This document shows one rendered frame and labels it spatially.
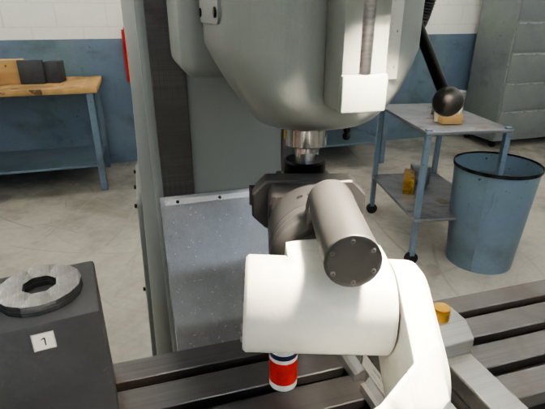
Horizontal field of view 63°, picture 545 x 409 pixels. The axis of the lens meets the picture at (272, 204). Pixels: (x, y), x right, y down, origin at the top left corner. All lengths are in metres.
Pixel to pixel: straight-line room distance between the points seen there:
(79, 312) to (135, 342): 1.73
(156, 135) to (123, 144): 3.96
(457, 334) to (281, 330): 0.40
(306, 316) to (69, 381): 0.37
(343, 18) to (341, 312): 0.21
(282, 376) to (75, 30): 4.27
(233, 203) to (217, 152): 0.11
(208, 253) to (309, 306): 0.62
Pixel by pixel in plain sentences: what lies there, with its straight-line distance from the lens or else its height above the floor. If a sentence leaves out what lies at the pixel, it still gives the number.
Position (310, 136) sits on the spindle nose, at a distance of 0.48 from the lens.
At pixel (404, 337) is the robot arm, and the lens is 0.29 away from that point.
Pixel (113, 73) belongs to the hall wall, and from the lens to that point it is 4.68.
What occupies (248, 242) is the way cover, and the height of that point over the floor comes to 0.99.
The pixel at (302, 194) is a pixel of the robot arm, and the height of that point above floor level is 1.27.
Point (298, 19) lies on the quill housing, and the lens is 0.38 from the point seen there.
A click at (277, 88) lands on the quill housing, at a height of 1.35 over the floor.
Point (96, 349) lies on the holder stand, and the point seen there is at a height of 1.06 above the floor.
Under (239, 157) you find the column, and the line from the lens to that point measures 0.88.
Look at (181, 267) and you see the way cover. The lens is 0.88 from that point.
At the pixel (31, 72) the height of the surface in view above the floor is 0.97.
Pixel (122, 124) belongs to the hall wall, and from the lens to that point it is 4.76.
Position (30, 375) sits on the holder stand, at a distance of 0.58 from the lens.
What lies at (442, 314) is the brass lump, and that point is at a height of 1.05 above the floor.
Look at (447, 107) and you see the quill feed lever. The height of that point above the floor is 1.33.
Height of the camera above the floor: 1.41
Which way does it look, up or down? 23 degrees down
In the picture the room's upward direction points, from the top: straight up
